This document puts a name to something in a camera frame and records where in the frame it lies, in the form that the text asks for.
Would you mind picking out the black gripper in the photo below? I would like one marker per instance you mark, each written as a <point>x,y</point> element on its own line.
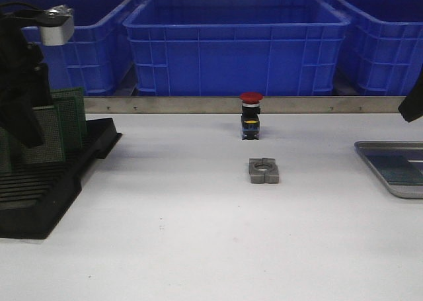
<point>24,79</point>

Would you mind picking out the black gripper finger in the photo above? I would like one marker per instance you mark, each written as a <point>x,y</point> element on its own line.
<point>411,107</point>

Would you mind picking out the green perforated circuit board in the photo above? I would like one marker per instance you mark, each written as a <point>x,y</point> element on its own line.
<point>396,169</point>

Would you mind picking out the green circuit board left edge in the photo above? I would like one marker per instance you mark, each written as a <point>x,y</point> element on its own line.
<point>5,153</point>

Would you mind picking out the black slotted board rack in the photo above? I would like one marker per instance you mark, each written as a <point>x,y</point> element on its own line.
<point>35,198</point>

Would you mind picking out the silver metal tray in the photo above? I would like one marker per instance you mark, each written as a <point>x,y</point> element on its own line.
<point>412,151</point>

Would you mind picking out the blue plastic bin right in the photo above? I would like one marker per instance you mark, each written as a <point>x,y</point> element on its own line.
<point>382,50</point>

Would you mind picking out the blue plastic bin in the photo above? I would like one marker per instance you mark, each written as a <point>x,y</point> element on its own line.
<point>98,56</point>
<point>382,50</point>
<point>203,48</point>

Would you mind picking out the blue plastic bin left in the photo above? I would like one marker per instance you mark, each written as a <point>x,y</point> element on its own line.
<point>98,56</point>

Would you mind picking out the red emergency stop button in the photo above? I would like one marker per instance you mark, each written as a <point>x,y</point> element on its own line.
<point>250,122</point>

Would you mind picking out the grey square block with hole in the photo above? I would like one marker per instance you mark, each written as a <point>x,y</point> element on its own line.
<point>263,171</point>

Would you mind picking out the blue plastic bin centre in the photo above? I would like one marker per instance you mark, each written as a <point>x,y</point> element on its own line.
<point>203,48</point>

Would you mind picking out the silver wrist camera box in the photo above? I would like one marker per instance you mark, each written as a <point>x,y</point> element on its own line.
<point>56,25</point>

